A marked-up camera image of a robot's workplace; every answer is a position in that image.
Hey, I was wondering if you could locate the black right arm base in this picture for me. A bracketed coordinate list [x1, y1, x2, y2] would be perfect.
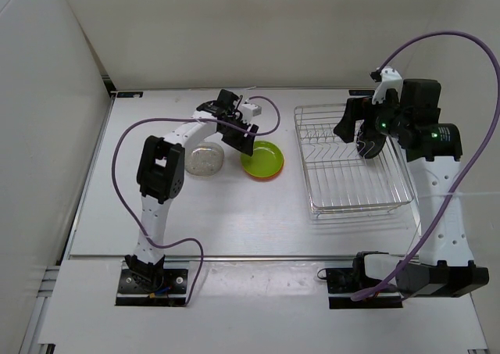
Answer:
[316, 267, 403, 310]

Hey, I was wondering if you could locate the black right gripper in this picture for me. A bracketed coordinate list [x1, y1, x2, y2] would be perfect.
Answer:
[334, 91, 410, 143]

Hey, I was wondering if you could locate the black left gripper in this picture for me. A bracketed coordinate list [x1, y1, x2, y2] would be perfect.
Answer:
[219, 113, 259, 156]

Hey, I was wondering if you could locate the metal wire dish rack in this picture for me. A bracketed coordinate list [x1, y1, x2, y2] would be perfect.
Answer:
[294, 104, 414, 218]

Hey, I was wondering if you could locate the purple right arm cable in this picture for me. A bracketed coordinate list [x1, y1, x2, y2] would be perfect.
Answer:
[351, 30, 500, 302]

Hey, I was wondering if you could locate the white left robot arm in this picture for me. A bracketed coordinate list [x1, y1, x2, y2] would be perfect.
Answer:
[126, 89, 262, 291]

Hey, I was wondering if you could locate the smoky grey glass plate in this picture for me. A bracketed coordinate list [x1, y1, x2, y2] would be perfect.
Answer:
[184, 142, 225, 177]

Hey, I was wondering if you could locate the aluminium frame rail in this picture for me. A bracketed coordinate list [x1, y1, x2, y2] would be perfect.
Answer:
[19, 266, 60, 354]

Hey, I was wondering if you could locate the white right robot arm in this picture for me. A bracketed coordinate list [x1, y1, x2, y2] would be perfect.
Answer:
[334, 79, 489, 301]

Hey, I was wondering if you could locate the lime green plastic plate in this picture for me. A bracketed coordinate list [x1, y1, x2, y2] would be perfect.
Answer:
[240, 141, 284, 177]

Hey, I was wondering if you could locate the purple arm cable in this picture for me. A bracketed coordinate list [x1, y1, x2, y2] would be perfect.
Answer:
[111, 95, 281, 306]
[351, 30, 500, 302]

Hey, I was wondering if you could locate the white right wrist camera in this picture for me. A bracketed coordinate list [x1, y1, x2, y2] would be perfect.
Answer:
[370, 66, 403, 105]

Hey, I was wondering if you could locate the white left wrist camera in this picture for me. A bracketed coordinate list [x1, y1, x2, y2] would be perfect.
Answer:
[238, 101, 262, 123]

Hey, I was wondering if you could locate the orange plastic plate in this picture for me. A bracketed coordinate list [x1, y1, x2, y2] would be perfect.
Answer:
[245, 162, 285, 182]

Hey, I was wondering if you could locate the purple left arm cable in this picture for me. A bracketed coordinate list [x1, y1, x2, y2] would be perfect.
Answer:
[111, 95, 281, 306]

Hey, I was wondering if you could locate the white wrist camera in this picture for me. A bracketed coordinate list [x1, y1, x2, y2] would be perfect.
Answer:
[238, 101, 262, 123]
[370, 66, 403, 105]

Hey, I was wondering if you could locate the black plastic plate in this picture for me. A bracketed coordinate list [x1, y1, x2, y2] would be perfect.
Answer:
[355, 123, 386, 159]

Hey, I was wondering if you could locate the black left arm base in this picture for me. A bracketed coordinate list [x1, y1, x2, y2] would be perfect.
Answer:
[115, 265, 188, 307]

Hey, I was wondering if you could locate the dark blue table label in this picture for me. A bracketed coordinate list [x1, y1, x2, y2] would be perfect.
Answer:
[116, 91, 144, 98]

